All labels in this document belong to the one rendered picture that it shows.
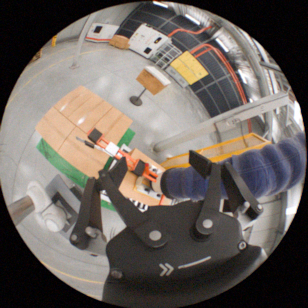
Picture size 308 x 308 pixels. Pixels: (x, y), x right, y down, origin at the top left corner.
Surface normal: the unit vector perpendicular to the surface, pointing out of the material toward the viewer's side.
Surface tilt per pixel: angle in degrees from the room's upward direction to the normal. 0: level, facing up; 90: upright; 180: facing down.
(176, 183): 74
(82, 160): 0
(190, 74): 90
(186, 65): 90
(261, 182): 93
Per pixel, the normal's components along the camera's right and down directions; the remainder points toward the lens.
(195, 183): -0.94, -0.21
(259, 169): -0.78, -0.38
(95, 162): 0.59, -0.22
